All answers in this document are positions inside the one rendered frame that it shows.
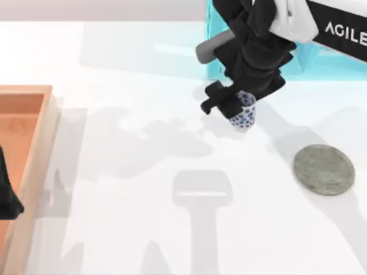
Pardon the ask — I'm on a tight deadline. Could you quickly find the shallow salmon-coloured box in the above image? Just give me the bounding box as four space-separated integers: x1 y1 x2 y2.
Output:
0 84 61 275

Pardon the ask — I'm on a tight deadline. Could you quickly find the grey round coaster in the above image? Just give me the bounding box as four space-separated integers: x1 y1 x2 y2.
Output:
292 144 357 197

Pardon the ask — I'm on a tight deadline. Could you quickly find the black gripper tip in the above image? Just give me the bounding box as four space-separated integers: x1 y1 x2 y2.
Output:
0 146 25 221

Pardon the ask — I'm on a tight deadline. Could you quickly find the blue and white patterned cup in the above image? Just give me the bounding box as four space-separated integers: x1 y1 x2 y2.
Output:
228 91 257 133

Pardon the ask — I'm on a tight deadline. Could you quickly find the light blue rack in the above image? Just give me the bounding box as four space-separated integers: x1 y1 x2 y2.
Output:
205 0 355 81

